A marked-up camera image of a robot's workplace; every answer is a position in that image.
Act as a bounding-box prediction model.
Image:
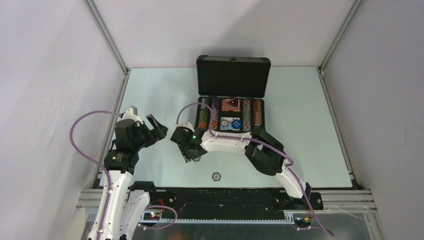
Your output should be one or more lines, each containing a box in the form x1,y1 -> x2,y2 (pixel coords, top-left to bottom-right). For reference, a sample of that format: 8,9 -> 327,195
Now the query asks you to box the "poker chip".
220,119 -> 229,128
211,172 -> 222,182

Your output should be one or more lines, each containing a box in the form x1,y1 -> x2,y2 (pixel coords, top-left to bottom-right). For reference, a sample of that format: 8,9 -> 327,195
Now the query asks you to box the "poker chip front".
211,172 -> 222,182

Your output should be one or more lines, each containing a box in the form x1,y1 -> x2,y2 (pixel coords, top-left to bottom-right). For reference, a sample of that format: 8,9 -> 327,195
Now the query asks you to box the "blue round button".
231,118 -> 242,131

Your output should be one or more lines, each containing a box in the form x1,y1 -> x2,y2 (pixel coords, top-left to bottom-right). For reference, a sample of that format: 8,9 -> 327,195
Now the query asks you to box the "red playing card box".
221,98 -> 241,112

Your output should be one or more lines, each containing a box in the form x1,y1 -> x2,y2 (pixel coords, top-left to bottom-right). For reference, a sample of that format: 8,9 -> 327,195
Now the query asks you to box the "triangular dealer button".
227,96 -> 241,109

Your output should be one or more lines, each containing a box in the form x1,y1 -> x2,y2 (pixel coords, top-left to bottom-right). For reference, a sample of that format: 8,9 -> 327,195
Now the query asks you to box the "black poker set case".
194,55 -> 272,133

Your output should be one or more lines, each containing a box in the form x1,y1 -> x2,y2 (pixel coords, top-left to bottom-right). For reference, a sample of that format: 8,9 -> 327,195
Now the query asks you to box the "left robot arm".
87,113 -> 168,240

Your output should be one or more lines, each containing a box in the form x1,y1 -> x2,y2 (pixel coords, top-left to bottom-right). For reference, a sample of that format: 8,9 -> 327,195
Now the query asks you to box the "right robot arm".
170,124 -> 311,209

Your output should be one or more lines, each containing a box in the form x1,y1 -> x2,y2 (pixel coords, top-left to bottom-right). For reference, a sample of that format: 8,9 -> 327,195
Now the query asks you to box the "blue playing card box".
219,117 -> 241,131

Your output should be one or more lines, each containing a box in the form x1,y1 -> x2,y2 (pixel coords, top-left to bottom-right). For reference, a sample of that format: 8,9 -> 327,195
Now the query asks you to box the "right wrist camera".
175,122 -> 195,132

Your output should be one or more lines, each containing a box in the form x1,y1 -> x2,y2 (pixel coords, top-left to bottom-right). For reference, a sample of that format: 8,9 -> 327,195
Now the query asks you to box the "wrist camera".
175,122 -> 195,132
120,105 -> 141,122

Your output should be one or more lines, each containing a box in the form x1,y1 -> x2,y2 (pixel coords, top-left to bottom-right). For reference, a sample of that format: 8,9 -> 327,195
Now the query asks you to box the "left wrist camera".
120,105 -> 141,122

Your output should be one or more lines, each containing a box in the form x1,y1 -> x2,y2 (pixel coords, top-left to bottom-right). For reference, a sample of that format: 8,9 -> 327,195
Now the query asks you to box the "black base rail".
148,187 -> 324,221

